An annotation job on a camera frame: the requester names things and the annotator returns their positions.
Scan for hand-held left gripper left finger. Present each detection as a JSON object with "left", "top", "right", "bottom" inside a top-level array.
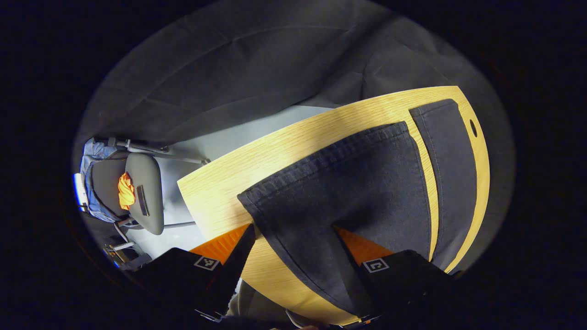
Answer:
[{"left": 133, "top": 223, "right": 256, "bottom": 318}]

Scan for grey office chair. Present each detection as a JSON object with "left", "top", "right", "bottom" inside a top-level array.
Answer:
[{"left": 89, "top": 137, "right": 211, "bottom": 237}]

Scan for person's grey clothing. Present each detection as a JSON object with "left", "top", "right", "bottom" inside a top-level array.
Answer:
[{"left": 227, "top": 280, "right": 294, "bottom": 324}]

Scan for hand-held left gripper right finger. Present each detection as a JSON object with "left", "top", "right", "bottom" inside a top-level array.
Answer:
[{"left": 334, "top": 226, "right": 455, "bottom": 319}]

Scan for blue denim garment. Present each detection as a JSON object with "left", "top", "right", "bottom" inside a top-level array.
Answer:
[{"left": 80, "top": 139, "right": 122, "bottom": 224}]

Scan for dark grey jeans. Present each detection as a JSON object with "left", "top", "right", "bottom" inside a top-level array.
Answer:
[{"left": 237, "top": 99, "right": 477, "bottom": 318}]

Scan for orange cloth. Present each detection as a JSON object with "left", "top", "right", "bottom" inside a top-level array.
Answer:
[{"left": 118, "top": 172, "right": 136, "bottom": 211}]

